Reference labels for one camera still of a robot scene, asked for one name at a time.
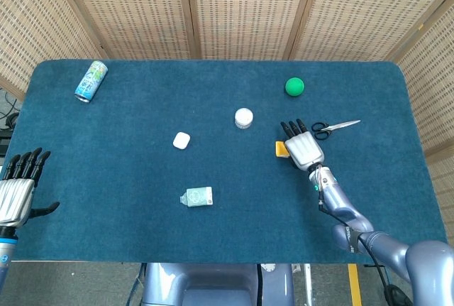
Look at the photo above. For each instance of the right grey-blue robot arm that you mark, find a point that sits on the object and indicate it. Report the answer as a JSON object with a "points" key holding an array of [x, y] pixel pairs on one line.
{"points": [[372, 231]]}

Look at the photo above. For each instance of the blue green drink can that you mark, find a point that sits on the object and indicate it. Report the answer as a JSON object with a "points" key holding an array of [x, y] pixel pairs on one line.
{"points": [[91, 81]]}

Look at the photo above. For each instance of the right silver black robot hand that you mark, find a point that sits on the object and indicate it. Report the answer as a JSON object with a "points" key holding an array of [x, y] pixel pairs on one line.
{"points": [[303, 148]]}

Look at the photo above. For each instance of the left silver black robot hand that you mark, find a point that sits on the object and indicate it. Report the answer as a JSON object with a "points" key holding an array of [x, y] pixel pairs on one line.
{"points": [[16, 196]]}

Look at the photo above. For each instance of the small green white carton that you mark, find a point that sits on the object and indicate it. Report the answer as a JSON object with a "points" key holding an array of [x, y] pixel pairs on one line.
{"points": [[198, 196]]}

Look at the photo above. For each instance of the grey-blue robot torso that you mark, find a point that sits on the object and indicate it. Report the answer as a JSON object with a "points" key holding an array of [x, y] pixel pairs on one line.
{"points": [[213, 284]]}

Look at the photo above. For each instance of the woven folding screen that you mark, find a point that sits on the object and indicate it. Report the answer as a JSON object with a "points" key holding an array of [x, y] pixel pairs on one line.
{"points": [[227, 11]]}

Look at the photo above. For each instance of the green ball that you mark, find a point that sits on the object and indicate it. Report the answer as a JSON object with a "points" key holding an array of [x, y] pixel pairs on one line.
{"points": [[294, 87]]}

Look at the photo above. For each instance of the white earbuds case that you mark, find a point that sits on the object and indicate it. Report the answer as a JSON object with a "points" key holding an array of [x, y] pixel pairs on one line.
{"points": [[181, 140]]}

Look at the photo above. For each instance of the yellow rectangular block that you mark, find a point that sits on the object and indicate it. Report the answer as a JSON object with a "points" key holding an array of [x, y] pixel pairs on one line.
{"points": [[280, 149]]}

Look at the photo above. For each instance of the white round jar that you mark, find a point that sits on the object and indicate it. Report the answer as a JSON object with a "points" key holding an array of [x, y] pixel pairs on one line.
{"points": [[243, 118]]}

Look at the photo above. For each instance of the blue table mat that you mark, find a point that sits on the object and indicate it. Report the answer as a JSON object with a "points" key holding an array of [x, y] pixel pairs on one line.
{"points": [[142, 164]]}

